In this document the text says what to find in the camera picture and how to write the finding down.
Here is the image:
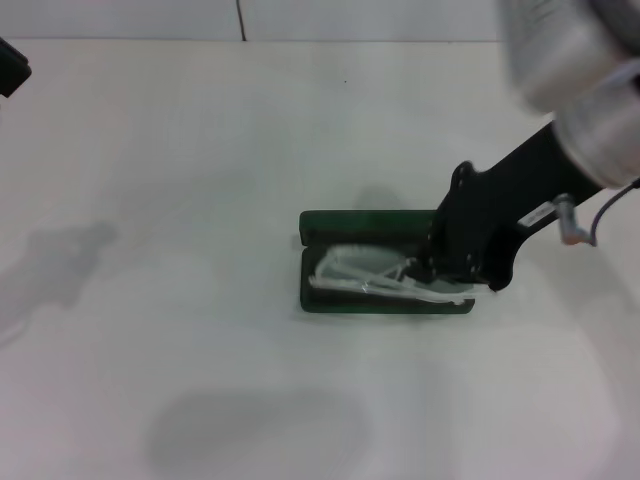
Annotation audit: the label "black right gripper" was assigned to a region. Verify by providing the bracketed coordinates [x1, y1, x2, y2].
[410, 122, 601, 297]

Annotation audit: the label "green glasses case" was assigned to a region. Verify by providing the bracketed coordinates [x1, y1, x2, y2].
[298, 208, 476, 315]

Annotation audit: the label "clear plastic glasses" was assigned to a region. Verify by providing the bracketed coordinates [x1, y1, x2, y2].
[307, 244, 501, 307]

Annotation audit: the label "right gripper cable with plugs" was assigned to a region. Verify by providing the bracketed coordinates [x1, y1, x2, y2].
[554, 177, 640, 248]

